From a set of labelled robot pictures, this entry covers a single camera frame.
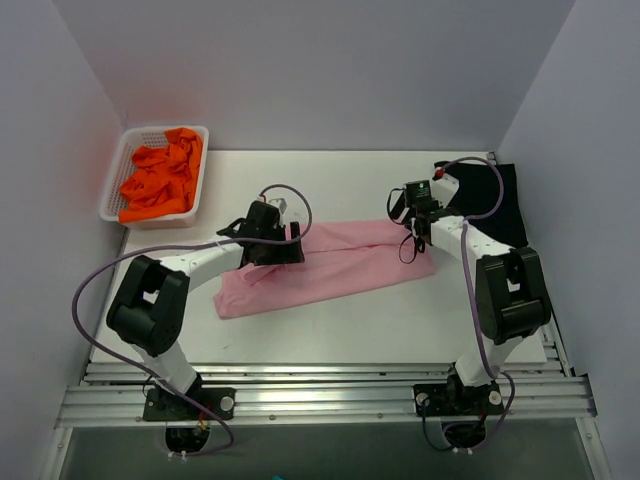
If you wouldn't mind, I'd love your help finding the pink t-shirt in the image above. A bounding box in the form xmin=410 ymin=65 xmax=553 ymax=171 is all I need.
xmin=214 ymin=220 xmax=436 ymax=320

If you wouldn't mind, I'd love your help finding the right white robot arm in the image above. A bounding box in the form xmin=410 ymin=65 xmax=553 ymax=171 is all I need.
xmin=392 ymin=180 xmax=551 ymax=413

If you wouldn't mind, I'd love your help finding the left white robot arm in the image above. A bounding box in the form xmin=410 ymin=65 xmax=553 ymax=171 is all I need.
xmin=106 ymin=198 xmax=304 ymax=419

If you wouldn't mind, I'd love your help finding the black folded t-shirt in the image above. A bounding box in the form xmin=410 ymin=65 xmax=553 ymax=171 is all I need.
xmin=446 ymin=163 xmax=529 ymax=248

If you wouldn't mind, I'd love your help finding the orange crumpled t-shirt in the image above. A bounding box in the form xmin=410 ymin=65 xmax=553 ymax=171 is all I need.
xmin=119 ymin=128 xmax=204 ymax=223

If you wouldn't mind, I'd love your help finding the white plastic basket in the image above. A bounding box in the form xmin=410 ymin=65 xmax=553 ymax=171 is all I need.
xmin=99 ymin=125 xmax=209 ymax=229

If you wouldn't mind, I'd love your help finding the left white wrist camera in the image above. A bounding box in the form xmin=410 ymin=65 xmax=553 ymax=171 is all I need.
xmin=268 ymin=197 xmax=288 ymax=223

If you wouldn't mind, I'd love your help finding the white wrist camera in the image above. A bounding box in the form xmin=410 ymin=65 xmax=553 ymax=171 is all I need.
xmin=430 ymin=168 xmax=460 ymax=207
xmin=268 ymin=197 xmax=288 ymax=223

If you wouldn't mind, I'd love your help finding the black thin cable loop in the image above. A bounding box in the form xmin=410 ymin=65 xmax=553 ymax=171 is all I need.
xmin=385 ymin=188 xmax=431 ymax=266

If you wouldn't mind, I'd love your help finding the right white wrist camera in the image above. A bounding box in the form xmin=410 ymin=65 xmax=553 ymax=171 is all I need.
xmin=430 ymin=168 xmax=460 ymax=207

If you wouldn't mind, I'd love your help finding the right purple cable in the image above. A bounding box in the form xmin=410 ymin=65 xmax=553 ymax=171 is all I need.
xmin=439 ymin=158 xmax=516 ymax=451

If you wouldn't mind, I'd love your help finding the purple cable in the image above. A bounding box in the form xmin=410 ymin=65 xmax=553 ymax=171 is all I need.
xmin=72 ymin=184 xmax=315 ymax=457
xmin=439 ymin=158 xmax=516 ymax=451

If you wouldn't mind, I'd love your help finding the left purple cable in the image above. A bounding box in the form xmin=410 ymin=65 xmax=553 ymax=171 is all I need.
xmin=72 ymin=184 xmax=315 ymax=457

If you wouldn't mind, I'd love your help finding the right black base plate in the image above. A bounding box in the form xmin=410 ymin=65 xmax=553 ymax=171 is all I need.
xmin=412 ymin=383 xmax=504 ymax=417

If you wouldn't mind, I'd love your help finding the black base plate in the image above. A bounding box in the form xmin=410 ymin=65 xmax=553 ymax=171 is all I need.
xmin=142 ymin=387 xmax=236 ymax=422
xmin=412 ymin=383 xmax=504 ymax=417

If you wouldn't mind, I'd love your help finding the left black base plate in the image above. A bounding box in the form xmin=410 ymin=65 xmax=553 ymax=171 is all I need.
xmin=142 ymin=387 xmax=236 ymax=422

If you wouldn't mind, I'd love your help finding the aluminium rail frame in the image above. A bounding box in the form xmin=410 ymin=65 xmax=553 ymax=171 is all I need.
xmin=39 ymin=152 xmax=614 ymax=480

